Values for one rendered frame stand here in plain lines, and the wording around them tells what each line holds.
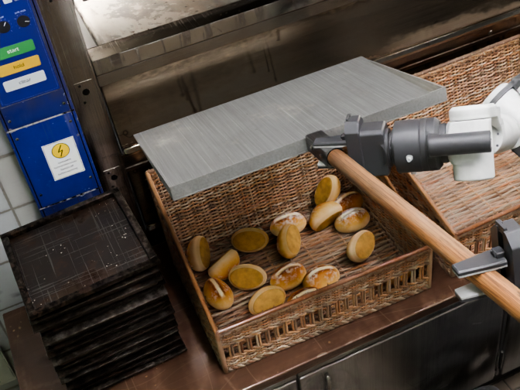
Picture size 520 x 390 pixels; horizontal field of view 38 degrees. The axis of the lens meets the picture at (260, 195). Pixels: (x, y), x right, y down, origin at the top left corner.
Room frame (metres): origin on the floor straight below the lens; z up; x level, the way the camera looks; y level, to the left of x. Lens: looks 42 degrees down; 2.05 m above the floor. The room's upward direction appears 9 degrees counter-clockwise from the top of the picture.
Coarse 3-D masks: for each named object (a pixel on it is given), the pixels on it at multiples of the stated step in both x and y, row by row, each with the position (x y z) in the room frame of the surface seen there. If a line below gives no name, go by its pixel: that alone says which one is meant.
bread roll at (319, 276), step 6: (312, 270) 1.27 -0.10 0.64; (318, 270) 1.26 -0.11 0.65; (324, 270) 1.26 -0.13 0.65; (330, 270) 1.26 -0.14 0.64; (336, 270) 1.27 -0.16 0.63; (306, 276) 1.26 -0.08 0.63; (312, 276) 1.25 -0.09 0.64; (318, 276) 1.25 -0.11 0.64; (324, 276) 1.25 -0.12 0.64; (330, 276) 1.25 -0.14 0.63; (336, 276) 1.26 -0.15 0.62; (306, 282) 1.25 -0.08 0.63; (312, 282) 1.24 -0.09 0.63; (318, 282) 1.24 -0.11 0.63; (324, 282) 1.24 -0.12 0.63; (330, 282) 1.24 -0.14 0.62
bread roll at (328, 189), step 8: (328, 176) 1.54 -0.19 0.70; (336, 176) 1.54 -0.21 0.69; (320, 184) 1.54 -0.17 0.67; (328, 184) 1.53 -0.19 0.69; (336, 184) 1.52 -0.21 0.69; (320, 192) 1.53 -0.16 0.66; (328, 192) 1.51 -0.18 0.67; (336, 192) 1.51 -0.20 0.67; (320, 200) 1.51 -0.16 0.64; (328, 200) 1.50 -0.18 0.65
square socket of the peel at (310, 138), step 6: (318, 132) 1.07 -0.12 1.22; (324, 132) 1.07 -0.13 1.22; (306, 138) 1.07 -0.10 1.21; (312, 138) 1.06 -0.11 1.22; (318, 138) 1.05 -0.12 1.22; (312, 144) 1.05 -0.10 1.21; (312, 150) 1.05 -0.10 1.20; (318, 150) 1.02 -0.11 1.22; (324, 150) 1.00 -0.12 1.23; (330, 150) 1.00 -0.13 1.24; (342, 150) 1.00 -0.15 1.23; (318, 156) 1.02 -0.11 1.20; (324, 156) 1.00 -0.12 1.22; (324, 162) 1.00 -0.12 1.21
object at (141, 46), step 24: (240, 0) 1.68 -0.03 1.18; (264, 0) 1.66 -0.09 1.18; (288, 0) 1.66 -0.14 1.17; (312, 0) 1.67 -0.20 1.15; (168, 24) 1.62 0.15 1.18; (192, 24) 1.60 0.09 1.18; (216, 24) 1.60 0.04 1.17; (240, 24) 1.62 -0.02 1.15; (96, 48) 1.57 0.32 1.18; (120, 48) 1.55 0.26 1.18; (144, 48) 1.55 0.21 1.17; (168, 48) 1.56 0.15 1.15; (96, 72) 1.51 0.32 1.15
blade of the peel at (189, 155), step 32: (352, 64) 1.45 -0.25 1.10; (256, 96) 1.39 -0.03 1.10; (288, 96) 1.35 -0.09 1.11; (320, 96) 1.31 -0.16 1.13; (352, 96) 1.27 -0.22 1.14; (384, 96) 1.23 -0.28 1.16; (416, 96) 1.20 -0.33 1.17; (160, 128) 1.33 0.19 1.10; (192, 128) 1.29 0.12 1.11; (224, 128) 1.25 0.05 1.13; (256, 128) 1.22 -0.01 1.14; (288, 128) 1.18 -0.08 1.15; (320, 128) 1.15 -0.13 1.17; (160, 160) 1.17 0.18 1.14; (192, 160) 1.14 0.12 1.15; (224, 160) 1.11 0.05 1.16; (256, 160) 1.05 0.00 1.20; (192, 192) 1.01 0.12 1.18
